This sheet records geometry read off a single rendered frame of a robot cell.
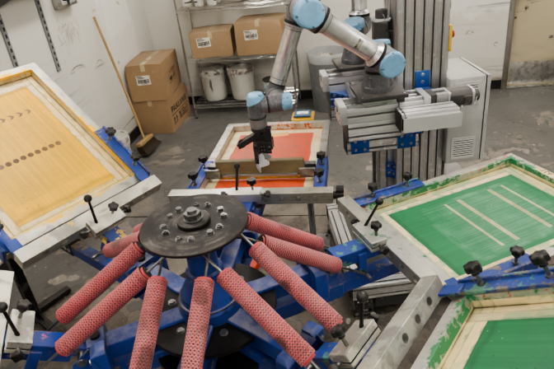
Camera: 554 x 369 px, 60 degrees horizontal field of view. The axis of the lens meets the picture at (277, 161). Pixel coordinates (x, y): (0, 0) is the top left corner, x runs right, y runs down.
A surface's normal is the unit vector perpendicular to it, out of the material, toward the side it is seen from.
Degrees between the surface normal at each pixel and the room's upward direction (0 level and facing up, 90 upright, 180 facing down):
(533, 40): 90
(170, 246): 0
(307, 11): 85
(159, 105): 88
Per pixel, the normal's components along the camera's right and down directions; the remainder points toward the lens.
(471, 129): 0.07, 0.45
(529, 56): -0.14, 0.47
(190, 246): -0.11, -0.89
